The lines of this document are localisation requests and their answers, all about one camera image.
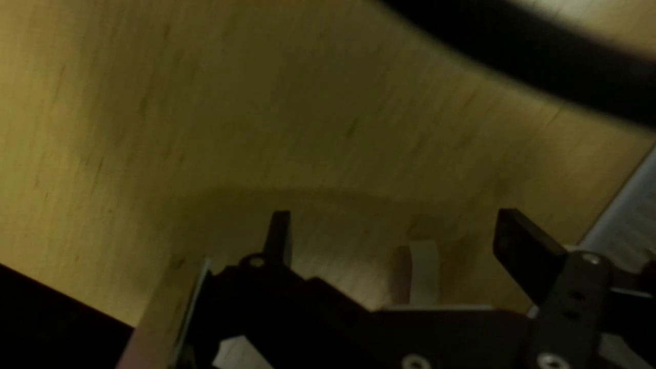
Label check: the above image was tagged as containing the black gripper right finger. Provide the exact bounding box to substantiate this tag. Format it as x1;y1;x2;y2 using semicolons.
491;206;570;306

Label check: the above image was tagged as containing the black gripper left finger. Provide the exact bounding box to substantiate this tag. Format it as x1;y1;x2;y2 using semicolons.
262;209;294;269

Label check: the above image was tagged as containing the white plastic storage box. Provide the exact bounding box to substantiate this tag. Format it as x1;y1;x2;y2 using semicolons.
580;146;656;265

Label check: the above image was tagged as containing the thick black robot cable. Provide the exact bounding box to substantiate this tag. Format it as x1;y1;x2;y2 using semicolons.
381;0;656;129

